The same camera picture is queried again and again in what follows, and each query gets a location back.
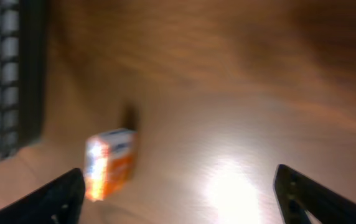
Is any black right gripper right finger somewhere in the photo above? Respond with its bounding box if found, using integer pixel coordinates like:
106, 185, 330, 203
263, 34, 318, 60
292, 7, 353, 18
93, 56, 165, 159
274, 164, 356, 224

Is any grey plastic mesh basket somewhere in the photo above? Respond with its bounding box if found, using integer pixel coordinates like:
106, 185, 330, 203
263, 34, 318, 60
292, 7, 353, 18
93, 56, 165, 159
0, 0, 49, 162

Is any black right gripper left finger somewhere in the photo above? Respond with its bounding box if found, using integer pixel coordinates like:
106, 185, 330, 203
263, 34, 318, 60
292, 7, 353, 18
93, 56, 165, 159
0, 168, 85, 224

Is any small orange carton box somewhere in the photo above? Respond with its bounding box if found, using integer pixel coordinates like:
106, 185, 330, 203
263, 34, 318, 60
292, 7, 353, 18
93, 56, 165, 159
83, 128, 136, 202

